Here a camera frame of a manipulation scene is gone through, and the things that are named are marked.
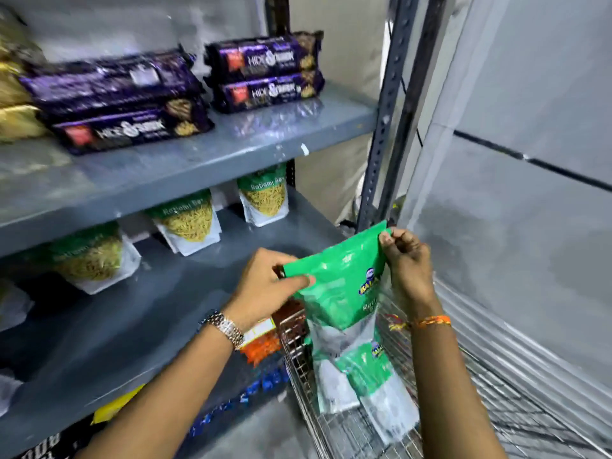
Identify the person's left hand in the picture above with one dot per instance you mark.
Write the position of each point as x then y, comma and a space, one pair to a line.
256, 291

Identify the person's right hand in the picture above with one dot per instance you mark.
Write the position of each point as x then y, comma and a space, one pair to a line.
411, 272

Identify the person's right thumb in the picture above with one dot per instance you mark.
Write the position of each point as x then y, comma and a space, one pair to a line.
388, 248

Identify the person's left thumb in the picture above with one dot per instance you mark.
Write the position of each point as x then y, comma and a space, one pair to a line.
296, 283

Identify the person's right forearm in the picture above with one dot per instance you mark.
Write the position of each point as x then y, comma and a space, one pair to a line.
449, 391

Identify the person's left forearm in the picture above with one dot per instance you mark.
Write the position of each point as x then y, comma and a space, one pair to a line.
162, 401

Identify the dark red snack packet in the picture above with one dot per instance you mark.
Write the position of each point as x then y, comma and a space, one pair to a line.
291, 320

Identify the orange snack packet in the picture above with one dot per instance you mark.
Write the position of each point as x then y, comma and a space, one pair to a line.
260, 344

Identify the silver metal wristwatch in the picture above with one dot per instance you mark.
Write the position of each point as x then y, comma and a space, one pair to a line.
224, 328

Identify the green and white snack pouch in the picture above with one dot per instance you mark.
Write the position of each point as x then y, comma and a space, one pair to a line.
189, 224
93, 260
382, 391
264, 195

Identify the row of blue packets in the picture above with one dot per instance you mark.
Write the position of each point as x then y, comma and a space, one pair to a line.
239, 399

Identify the white sticker scrap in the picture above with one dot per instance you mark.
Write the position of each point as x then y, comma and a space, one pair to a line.
304, 149

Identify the grey metal shelf rack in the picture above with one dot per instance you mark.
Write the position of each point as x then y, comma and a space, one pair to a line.
191, 157

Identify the purple biscuit pack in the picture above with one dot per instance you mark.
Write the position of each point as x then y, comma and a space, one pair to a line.
263, 54
129, 128
267, 93
110, 81

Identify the yellow packet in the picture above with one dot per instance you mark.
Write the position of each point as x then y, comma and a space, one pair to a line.
114, 406

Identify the black packet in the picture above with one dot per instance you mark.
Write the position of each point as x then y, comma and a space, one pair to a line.
52, 444

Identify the gold snack packet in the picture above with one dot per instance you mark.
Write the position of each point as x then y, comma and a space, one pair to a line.
19, 121
14, 40
12, 85

